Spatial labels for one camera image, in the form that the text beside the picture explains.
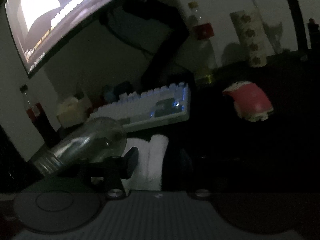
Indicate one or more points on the clear glass jar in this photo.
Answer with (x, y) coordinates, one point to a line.
(96, 140)

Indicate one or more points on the clear bottle red label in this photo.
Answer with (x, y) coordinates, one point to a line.
(200, 55)

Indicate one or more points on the dark sauce bottle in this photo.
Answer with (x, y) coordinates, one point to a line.
(37, 115)

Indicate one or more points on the black forked stand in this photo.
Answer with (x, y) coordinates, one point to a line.
(299, 26)

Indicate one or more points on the curved computer monitor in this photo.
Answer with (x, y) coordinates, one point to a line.
(38, 26)

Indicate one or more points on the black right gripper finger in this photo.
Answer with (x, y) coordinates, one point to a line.
(74, 195)

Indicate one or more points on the white backlit keyboard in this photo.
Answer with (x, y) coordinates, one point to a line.
(157, 107)

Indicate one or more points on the red white can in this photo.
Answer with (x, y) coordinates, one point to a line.
(250, 101)

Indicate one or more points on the white cleaning cloth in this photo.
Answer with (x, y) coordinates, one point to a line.
(147, 175)

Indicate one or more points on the yellowish plastic container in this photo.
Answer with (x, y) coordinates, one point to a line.
(72, 111)

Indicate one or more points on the patterned tall tumbler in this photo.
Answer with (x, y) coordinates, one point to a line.
(250, 32)

